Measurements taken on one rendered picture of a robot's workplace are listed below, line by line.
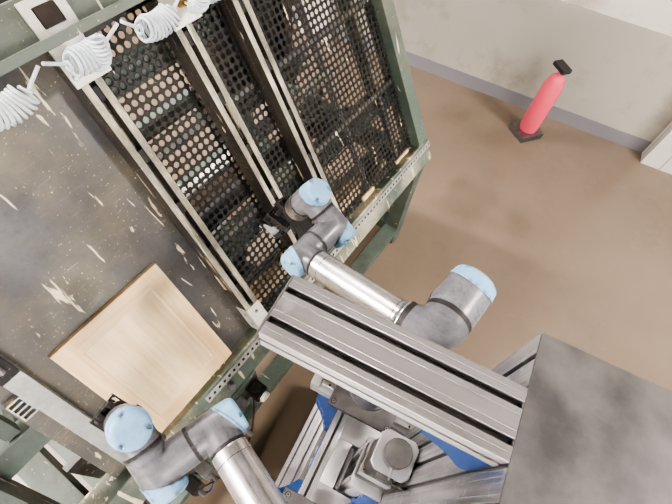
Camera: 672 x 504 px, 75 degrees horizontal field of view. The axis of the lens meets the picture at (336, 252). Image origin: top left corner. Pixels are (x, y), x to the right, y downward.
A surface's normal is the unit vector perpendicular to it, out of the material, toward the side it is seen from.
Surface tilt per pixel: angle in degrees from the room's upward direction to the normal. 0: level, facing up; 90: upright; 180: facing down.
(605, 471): 0
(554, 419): 0
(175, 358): 60
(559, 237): 0
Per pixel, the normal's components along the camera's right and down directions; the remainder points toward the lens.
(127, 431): 0.48, -0.25
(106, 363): 0.74, 0.20
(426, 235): 0.08, -0.51
